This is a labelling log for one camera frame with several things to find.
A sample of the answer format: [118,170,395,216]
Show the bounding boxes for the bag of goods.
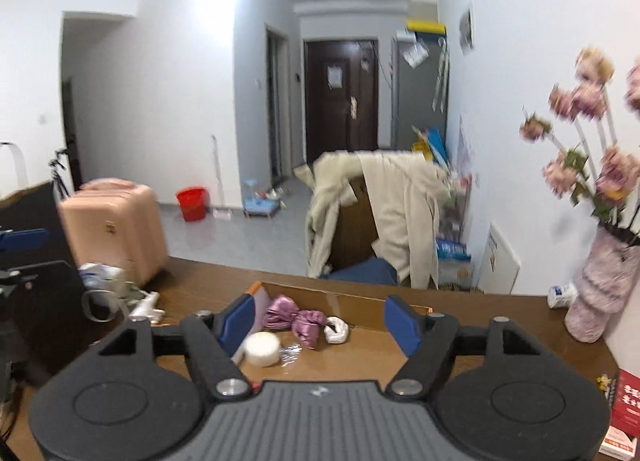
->
[434,166,474,263]

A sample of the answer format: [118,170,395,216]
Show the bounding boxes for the olive beige jacket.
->
[293,151,372,278]

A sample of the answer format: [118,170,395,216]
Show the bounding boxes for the blue and yellow items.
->
[410,124,449,162]

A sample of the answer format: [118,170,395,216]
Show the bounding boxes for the wooden chair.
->
[327,176,402,283]

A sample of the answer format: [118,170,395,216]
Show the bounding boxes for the grey refrigerator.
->
[391,31,450,150]

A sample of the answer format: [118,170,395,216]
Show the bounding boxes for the pink hard-shell suitcase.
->
[57,178,171,288]

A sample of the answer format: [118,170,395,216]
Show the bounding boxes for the dark brown door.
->
[303,38,380,165]

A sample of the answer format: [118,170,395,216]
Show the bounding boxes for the pink textured vase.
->
[564,225,637,344]

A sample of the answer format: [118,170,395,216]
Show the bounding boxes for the white plastic pack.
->
[78,262,126,292]

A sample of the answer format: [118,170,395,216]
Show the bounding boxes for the small red box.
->
[610,368,640,440]

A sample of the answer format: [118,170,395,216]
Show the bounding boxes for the black tripod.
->
[47,146,71,200]

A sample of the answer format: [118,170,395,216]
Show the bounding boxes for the cream jacket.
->
[357,151,452,290]

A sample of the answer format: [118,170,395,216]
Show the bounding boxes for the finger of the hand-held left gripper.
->
[0,181,65,256]

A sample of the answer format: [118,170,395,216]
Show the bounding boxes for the blue chair cushion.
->
[327,257,399,286]

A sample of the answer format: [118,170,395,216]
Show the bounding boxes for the white board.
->
[477,220,521,295]

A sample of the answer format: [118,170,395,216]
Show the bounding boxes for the small blue stool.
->
[242,180,281,220]

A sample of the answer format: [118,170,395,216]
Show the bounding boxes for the white tape roll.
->
[243,331,282,368]

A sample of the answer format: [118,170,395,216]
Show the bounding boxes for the purple satin cloth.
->
[263,294,329,351]

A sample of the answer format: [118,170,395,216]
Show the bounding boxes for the yellow box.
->
[405,18,447,35]

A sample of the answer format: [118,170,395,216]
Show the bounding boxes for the framed wall picture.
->
[458,1,475,56]

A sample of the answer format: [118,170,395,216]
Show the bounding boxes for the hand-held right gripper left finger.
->
[97,293,258,402]

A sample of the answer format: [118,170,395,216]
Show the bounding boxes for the white mop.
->
[209,134,232,220]

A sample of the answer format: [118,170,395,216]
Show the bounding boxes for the dried pink flowers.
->
[518,45,640,243]

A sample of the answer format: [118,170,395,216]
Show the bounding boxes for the orange cardboard box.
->
[232,280,432,368]

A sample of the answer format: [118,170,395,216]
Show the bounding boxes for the white handheld device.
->
[128,290,166,325]

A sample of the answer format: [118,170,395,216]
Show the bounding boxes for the red plastic bucket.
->
[176,186,209,222]

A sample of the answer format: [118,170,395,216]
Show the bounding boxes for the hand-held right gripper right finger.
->
[384,294,546,402]

